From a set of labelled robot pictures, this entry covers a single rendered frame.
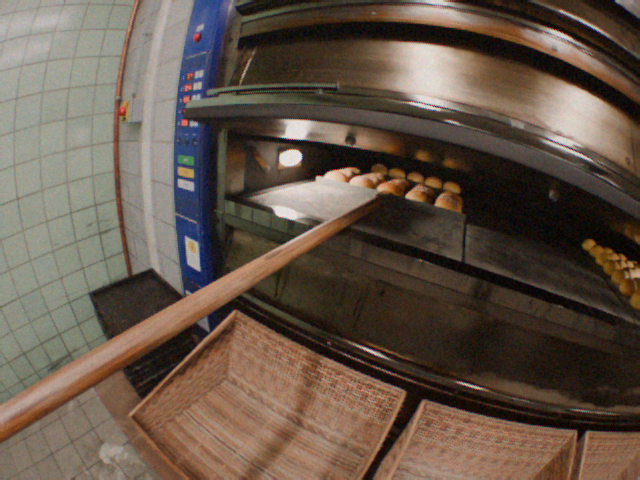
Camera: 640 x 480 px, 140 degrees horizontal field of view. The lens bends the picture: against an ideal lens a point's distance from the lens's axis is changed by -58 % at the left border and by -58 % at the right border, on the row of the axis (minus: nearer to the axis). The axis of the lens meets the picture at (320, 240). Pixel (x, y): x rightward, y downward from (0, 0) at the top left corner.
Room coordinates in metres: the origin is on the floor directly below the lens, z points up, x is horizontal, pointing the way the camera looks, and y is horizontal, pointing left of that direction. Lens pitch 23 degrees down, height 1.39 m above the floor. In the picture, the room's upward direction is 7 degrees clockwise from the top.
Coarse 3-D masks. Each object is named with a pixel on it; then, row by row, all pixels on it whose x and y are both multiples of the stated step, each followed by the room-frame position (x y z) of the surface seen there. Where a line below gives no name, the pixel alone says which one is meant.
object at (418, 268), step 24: (240, 216) 0.67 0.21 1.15; (264, 216) 0.63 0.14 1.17; (288, 216) 0.61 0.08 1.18; (312, 216) 0.63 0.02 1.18; (336, 240) 0.54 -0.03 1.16; (360, 240) 0.52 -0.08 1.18; (384, 240) 0.53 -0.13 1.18; (384, 264) 0.49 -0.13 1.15; (408, 264) 0.47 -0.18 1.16; (432, 264) 0.45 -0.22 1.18; (456, 264) 0.46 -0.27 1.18; (456, 288) 0.42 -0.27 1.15; (480, 288) 0.40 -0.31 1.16; (504, 288) 0.38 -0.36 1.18; (528, 288) 0.38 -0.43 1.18; (528, 312) 0.34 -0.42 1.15; (552, 312) 0.32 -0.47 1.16; (576, 312) 0.29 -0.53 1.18; (600, 312) 0.28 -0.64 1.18; (600, 336) 0.24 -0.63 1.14; (624, 336) 0.19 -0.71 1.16
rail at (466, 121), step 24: (240, 96) 0.49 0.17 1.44; (264, 96) 0.46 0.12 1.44; (288, 96) 0.44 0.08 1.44; (312, 96) 0.42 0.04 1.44; (336, 96) 0.40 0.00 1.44; (360, 96) 0.39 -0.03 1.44; (432, 120) 0.34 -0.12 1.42; (456, 120) 0.32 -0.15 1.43; (480, 120) 0.31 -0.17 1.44; (528, 144) 0.28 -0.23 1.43; (552, 144) 0.27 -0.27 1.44; (600, 168) 0.23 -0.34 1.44; (624, 192) 0.20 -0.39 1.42
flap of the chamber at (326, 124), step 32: (224, 128) 0.66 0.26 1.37; (256, 128) 0.58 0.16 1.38; (288, 128) 0.52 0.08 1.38; (320, 128) 0.46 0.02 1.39; (352, 128) 0.40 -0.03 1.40; (384, 128) 0.36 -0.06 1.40; (416, 128) 0.34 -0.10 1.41; (448, 128) 0.33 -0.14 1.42; (448, 160) 0.43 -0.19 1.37; (480, 160) 0.34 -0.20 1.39; (512, 160) 0.28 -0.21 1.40; (544, 160) 0.27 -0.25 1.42; (544, 192) 0.35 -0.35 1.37; (576, 192) 0.26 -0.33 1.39; (608, 192) 0.21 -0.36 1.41; (608, 224) 0.30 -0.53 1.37
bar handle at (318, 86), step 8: (216, 88) 0.59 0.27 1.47; (224, 88) 0.57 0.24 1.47; (232, 88) 0.56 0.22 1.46; (240, 88) 0.55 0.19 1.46; (248, 88) 0.54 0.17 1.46; (256, 88) 0.53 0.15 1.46; (264, 88) 0.52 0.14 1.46; (272, 88) 0.51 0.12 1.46; (280, 88) 0.50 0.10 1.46; (288, 88) 0.50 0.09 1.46; (296, 88) 0.49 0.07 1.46; (304, 88) 0.48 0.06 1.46; (312, 88) 0.47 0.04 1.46; (320, 88) 0.47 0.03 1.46; (328, 88) 0.46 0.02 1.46; (336, 88) 0.45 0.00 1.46
